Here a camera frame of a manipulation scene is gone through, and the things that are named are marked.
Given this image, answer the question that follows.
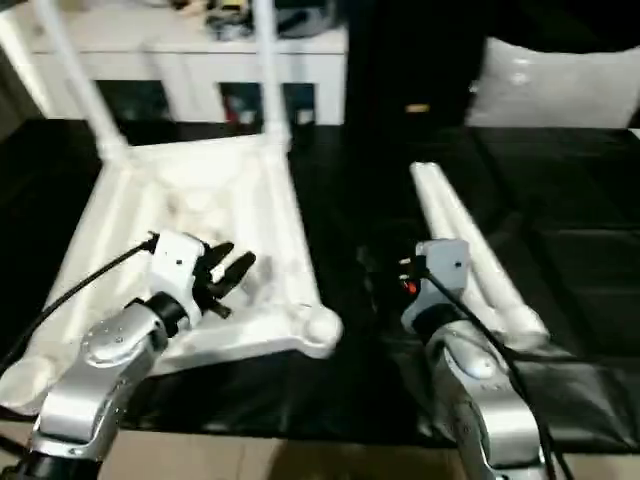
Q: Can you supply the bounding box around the grey cushion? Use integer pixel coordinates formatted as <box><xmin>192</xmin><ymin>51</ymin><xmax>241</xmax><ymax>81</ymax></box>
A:
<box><xmin>464</xmin><ymin>37</ymin><xmax>640</xmax><ymax>130</ymax></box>

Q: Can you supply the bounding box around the white glass-door cabinet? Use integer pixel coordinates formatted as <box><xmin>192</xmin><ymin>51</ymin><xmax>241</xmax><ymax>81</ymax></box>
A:
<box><xmin>27</xmin><ymin>13</ymin><xmax>350</xmax><ymax>127</ymax></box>

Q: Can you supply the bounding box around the black furniture with yellow label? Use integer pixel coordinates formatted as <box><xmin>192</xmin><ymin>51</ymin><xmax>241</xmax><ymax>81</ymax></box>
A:
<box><xmin>344</xmin><ymin>0</ymin><xmax>490</xmax><ymax>130</ymax></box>

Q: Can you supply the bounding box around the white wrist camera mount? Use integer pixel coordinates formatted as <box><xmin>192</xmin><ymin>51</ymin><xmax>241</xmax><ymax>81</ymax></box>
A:
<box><xmin>401</xmin><ymin>238</ymin><xmax>472</xmax><ymax>332</ymax></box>
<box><xmin>146</xmin><ymin>231</ymin><xmax>210</xmax><ymax>325</ymax></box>

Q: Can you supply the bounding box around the white plastic table top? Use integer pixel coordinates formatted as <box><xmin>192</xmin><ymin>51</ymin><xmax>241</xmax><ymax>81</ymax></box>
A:
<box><xmin>0</xmin><ymin>130</ymin><xmax>347</xmax><ymax>417</ymax></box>

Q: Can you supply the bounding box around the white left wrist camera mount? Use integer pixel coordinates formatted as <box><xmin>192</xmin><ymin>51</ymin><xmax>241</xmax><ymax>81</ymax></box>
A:
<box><xmin>146</xmin><ymin>231</ymin><xmax>210</xmax><ymax>325</ymax></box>

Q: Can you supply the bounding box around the black work mat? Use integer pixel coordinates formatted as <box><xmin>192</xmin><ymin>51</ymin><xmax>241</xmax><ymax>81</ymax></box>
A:
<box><xmin>0</xmin><ymin>117</ymin><xmax>640</xmax><ymax>447</ymax></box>

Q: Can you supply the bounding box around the white plastic table leg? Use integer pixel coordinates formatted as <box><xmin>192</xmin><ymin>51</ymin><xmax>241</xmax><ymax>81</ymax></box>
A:
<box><xmin>423</xmin><ymin>160</ymin><xmax>552</xmax><ymax>350</ymax></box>
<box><xmin>408</xmin><ymin>162</ymin><xmax>530</xmax><ymax>347</ymax></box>
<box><xmin>252</xmin><ymin>0</ymin><xmax>292</xmax><ymax>154</ymax></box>
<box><xmin>32</xmin><ymin>0</ymin><xmax>129</xmax><ymax>162</ymax></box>

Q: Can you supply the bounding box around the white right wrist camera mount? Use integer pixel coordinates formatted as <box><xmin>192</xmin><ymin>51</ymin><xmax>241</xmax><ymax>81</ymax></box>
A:
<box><xmin>401</xmin><ymin>238</ymin><xmax>472</xmax><ymax>332</ymax></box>

